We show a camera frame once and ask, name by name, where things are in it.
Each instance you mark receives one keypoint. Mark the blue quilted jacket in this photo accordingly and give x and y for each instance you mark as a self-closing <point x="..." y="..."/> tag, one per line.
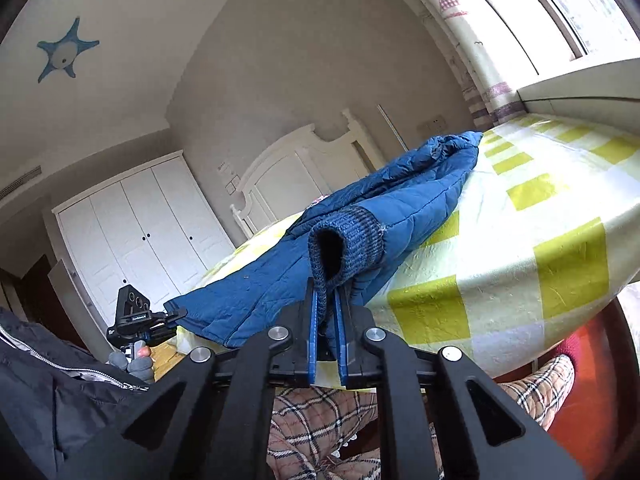
<point x="390" y="210"/>

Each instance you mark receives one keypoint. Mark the wall socket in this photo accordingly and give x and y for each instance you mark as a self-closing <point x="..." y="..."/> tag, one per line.
<point x="431" y="122"/>

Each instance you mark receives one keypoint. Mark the dark wooden door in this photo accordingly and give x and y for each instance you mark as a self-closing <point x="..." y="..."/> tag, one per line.
<point x="45" y="295"/>

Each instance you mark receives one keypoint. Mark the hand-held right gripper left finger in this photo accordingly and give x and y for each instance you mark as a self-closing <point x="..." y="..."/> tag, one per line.
<point x="312" y="332"/>

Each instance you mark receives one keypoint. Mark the thin white wall pole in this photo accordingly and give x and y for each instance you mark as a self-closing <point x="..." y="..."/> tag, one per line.
<point x="391" y="127"/>

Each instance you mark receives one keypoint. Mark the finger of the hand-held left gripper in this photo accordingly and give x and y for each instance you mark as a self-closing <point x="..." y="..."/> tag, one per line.
<point x="172" y="314"/>
<point x="159" y="332"/>

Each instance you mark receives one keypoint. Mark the person's black jacket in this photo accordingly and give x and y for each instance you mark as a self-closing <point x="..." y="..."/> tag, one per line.
<point x="50" y="385"/>

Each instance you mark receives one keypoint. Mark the bed with yellow checked sheet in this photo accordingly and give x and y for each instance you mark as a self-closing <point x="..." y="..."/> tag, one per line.
<point x="500" y="260"/>

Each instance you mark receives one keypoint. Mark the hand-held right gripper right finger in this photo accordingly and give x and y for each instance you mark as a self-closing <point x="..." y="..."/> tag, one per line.
<point x="342" y="342"/>

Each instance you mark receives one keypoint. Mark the white wardrobe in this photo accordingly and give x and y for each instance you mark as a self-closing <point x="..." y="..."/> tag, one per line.
<point x="140" y="230"/>

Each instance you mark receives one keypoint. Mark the printed sailboat curtain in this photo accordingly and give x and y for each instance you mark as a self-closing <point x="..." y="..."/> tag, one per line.
<point x="450" y="25"/>

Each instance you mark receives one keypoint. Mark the white wall notice paper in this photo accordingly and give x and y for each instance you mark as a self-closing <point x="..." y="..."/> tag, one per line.
<point x="224" y="167"/>

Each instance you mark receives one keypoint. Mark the person's left hand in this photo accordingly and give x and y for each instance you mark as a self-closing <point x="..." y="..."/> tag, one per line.
<point x="140" y="365"/>

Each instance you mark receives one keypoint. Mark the person's plaid pants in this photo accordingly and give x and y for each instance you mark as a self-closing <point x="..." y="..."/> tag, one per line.
<point x="310" y="420"/>

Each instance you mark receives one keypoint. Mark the dark framed window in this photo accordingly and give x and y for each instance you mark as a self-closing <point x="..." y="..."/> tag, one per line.
<point x="585" y="5"/>

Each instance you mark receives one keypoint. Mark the ceiling air vent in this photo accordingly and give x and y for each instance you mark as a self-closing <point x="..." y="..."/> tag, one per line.
<point x="20" y="182"/>

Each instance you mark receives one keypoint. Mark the white window sill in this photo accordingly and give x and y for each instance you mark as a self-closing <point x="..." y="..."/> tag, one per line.
<point x="580" y="87"/>

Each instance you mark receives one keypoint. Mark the blue star ceiling light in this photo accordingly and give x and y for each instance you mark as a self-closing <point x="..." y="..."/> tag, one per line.
<point x="65" y="52"/>

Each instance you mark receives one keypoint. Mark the white wooden headboard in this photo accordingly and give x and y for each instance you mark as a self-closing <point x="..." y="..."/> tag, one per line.
<point x="280" y="180"/>

